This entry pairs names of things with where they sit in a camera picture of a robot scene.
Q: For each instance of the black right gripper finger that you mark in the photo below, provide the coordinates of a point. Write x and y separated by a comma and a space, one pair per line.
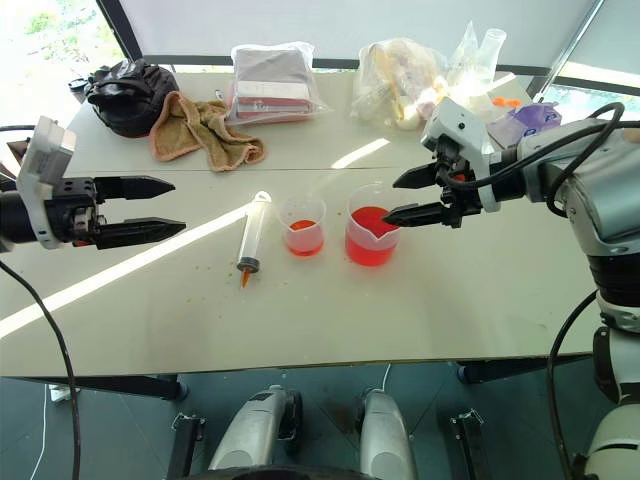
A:
417, 215
417, 176

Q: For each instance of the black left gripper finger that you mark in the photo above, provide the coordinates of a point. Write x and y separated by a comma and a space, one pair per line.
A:
135, 187
140, 231

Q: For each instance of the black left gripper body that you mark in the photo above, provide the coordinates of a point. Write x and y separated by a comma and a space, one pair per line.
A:
75, 215

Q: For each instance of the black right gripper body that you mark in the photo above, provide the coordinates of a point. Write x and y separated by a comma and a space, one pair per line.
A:
457, 200

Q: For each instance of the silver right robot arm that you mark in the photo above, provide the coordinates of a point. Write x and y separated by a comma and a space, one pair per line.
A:
600, 200

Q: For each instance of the large beaker with red liquid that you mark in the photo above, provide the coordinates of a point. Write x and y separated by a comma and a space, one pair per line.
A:
370, 250

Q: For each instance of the clear plastic syringe orange tip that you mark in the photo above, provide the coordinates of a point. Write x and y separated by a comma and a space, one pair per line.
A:
252, 230

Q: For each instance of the small beaker with red liquid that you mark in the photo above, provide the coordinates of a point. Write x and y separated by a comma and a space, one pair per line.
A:
302, 242

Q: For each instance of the tan crumpled towel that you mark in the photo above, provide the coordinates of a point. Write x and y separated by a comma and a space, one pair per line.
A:
200, 125

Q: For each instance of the black fabric bag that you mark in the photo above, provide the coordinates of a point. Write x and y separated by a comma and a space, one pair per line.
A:
125, 95

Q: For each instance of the plastic bag of pale items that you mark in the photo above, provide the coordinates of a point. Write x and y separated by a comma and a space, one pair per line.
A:
390, 85

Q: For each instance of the purple glove box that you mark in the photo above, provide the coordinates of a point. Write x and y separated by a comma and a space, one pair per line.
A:
530, 122

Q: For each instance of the clear glass conical flask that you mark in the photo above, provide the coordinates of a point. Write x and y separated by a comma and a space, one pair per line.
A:
487, 55

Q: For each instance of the plastic bag of folded cloths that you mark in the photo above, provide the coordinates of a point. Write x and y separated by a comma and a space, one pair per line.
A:
272, 85

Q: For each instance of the white power strip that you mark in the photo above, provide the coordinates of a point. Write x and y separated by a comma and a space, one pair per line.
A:
60, 394

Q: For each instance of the silver right robot leg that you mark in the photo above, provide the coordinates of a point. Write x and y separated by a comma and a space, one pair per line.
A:
385, 435

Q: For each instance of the silver robot leg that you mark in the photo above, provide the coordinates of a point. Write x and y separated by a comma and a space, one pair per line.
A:
385, 435
250, 430

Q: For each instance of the silver left robot leg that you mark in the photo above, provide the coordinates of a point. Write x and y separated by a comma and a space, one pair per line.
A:
250, 430

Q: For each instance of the dark rounded robot torso edge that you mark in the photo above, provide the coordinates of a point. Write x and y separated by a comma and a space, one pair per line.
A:
285, 475

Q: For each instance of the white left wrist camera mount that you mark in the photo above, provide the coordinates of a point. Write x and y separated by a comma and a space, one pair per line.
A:
42, 160

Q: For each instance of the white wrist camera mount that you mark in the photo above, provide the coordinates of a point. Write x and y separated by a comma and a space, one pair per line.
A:
42, 160
462, 125

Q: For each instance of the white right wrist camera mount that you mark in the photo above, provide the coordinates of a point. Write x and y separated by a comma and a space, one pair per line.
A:
462, 125

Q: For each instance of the black table frame beam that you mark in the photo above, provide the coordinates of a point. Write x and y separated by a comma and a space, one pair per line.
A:
520, 370
125, 385

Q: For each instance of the black window frame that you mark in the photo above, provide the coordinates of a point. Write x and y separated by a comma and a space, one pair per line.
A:
125, 30

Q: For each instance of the black floor stand post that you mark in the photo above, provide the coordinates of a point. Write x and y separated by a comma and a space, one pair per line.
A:
187, 445
470, 440

